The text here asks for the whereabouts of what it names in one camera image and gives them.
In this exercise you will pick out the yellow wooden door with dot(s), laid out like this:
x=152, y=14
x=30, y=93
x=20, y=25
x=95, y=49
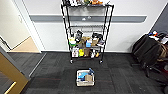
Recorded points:
x=10, y=71

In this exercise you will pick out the black office chair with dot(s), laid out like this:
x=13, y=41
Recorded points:
x=146, y=50

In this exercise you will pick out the small blue box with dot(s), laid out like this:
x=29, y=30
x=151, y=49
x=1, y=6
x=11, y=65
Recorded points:
x=88, y=44

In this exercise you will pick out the light blue plush toy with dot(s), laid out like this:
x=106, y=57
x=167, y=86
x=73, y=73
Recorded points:
x=81, y=76

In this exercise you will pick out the brown paper bag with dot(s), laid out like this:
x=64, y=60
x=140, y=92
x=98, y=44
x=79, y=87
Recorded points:
x=87, y=52

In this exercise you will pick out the brown cardboard box in basket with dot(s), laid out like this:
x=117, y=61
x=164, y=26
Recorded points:
x=88, y=78

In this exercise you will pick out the black printed bag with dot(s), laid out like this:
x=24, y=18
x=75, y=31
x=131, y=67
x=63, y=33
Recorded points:
x=78, y=35

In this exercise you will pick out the yellow container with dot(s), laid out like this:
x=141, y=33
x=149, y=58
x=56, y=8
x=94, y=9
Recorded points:
x=81, y=52

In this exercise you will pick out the orange dog plush toy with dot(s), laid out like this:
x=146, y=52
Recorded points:
x=96, y=2

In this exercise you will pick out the pale woven basket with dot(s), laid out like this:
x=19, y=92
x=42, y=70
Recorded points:
x=80, y=82

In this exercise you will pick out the red and white printed box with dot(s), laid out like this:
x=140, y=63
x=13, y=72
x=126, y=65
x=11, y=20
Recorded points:
x=75, y=52

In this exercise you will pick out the wide black bag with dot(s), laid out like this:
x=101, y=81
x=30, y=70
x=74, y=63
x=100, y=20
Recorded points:
x=96, y=35

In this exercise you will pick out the white and black toy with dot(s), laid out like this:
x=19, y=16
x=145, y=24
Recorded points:
x=93, y=54

